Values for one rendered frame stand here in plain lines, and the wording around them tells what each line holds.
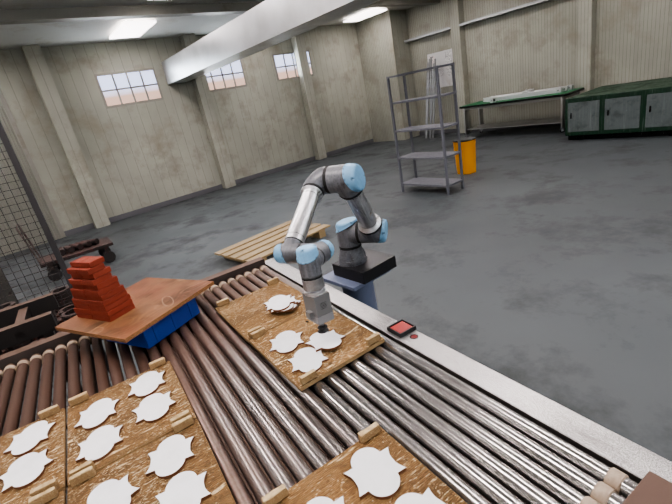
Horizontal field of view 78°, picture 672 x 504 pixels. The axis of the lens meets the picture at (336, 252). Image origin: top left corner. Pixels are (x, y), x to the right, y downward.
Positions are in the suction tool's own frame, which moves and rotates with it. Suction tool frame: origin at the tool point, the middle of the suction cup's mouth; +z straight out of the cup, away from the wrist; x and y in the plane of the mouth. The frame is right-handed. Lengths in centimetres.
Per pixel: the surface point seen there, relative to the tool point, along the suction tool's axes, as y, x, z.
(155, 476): 16, -64, 9
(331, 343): 4.4, -0.1, 3.5
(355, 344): 9.5, 6.4, 5.1
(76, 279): -84, -68, -27
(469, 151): -380, 547, 10
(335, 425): 33.8, -19.3, 9.6
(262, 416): 15.0, -33.0, 9.0
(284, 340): -12.8, -10.3, 3.8
